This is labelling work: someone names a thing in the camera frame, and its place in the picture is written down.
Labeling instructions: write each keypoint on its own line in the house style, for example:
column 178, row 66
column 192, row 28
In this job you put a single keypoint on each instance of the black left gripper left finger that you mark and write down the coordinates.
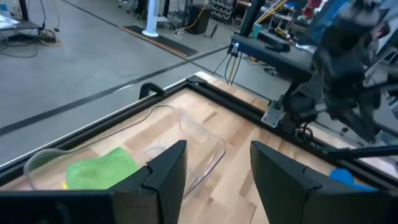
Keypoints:
column 124, row 208

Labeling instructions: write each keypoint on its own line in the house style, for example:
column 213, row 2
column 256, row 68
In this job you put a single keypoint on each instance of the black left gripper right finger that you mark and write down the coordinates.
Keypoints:
column 311, row 202

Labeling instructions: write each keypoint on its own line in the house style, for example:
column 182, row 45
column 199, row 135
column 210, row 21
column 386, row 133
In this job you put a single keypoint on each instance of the blue microfiber towel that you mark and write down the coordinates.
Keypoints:
column 345, row 177

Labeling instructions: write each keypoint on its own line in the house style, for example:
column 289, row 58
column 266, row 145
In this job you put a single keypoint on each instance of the green microfiber towel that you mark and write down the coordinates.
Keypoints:
column 99, row 171

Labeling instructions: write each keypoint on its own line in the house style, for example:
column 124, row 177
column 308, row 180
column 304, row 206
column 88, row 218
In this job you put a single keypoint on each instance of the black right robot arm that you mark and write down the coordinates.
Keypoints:
column 339, row 77

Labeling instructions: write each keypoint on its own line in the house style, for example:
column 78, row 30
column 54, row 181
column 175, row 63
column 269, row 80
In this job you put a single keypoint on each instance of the clear plastic bin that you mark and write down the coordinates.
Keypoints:
column 199, row 146

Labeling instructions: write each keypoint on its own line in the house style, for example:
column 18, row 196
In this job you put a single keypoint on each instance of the grey side desk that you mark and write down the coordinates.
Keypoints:
column 273, row 56

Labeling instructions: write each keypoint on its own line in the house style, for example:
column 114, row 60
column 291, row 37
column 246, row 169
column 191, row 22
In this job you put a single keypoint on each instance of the black striped floor mat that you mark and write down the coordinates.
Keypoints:
column 158, row 42

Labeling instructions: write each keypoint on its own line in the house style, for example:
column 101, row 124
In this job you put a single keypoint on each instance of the white column base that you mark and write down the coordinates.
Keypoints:
column 152, row 21

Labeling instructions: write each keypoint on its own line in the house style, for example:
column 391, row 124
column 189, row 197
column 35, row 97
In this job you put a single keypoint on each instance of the black floor bin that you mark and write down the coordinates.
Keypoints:
column 199, row 18

